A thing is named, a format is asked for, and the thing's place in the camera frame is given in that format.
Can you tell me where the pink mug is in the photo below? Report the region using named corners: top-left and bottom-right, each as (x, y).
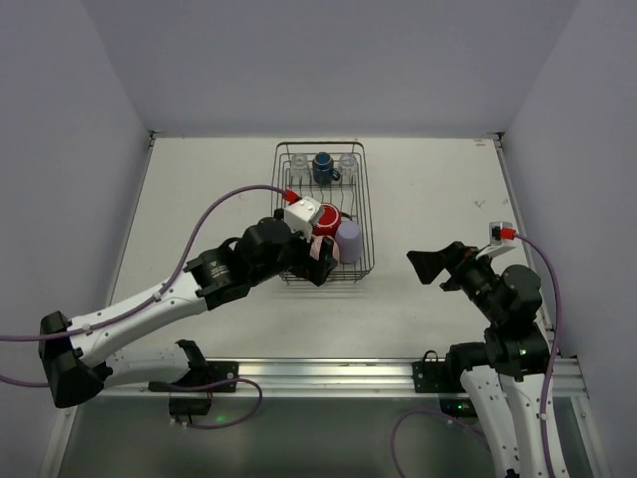
top-left (309, 235), bottom-right (340, 264)

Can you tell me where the lavender cup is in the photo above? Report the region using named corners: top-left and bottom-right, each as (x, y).
top-left (335, 220), bottom-right (363, 264)

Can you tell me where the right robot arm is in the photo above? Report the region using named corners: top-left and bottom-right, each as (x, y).
top-left (407, 228), bottom-right (569, 477)

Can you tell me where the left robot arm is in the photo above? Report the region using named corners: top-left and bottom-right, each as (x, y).
top-left (38, 217), bottom-right (337, 409)

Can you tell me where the red mug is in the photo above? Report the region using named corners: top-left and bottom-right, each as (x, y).
top-left (313, 203), bottom-right (342, 237)

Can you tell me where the left clear glass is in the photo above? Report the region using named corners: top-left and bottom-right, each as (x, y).
top-left (290, 154), bottom-right (311, 183)

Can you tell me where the clear glass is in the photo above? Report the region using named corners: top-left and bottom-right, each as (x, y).
top-left (290, 154), bottom-right (311, 183)
top-left (338, 153), bottom-right (358, 184)

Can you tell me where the right clear glass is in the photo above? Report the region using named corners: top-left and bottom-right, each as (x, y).
top-left (338, 153), bottom-right (358, 184)

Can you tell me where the dark blue mug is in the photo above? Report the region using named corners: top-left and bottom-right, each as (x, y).
top-left (312, 152), bottom-right (341, 186)

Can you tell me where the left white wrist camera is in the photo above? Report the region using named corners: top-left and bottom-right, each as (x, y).
top-left (283, 196), bottom-right (324, 241)

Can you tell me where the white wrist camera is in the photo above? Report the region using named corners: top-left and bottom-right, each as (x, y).
top-left (477, 221), bottom-right (516, 259)
top-left (283, 196), bottom-right (324, 241)

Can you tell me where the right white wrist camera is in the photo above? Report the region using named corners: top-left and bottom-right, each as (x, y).
top-left (477, 221), bottom-right (516, 259)

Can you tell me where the wire dish rack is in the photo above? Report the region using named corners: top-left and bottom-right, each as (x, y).
top-left (272, 141), bottom-right (375, 282)

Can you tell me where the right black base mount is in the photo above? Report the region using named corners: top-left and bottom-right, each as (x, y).
top-left (411, 349), bottom-right (464, 394)

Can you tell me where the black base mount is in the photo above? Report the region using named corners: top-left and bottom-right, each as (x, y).
top-left (148, 360), bottom-right (239, 393)
top-left (411, 349), bottom-right (464, 394)

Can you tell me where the aluminium mounting rail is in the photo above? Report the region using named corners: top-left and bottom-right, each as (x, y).
top-left (98, 358), bottom-right (588, 399)

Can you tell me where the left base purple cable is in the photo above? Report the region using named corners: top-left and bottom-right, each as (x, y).
top-left (168, 377), bottom-right (264, 430)

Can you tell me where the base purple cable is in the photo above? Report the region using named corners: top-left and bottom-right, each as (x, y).
top-left (168, 377), bottom-right (264, 430)
top-left (390, 407), bottom-right (494, 478)

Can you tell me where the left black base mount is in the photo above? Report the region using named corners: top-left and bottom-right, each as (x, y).
top-left (148, 360), bottom-right (239, 393)

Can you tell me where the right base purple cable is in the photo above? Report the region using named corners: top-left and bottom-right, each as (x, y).
top-left (390, 407), bottom-right (494, 478)

